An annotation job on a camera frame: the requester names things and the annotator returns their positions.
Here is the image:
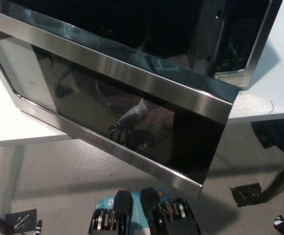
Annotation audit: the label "microwave door with glass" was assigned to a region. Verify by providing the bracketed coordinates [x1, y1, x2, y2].
[0, 6, 241, 196]

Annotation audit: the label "black robot feet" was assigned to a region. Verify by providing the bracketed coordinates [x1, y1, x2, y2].
[89, 187, 201, 235]

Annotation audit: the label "black left floor plate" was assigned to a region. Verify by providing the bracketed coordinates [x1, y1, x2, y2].
[4, 208, 38, 234]

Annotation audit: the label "black slanted table leg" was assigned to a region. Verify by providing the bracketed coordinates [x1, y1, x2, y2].
[263, 153, 284, 203]

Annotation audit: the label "black tape floor patch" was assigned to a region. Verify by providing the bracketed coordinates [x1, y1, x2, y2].
[230, 182, 264, 208]

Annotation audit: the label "black cloth under table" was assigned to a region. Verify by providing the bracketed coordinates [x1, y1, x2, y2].
[251, 119, 284, 157]

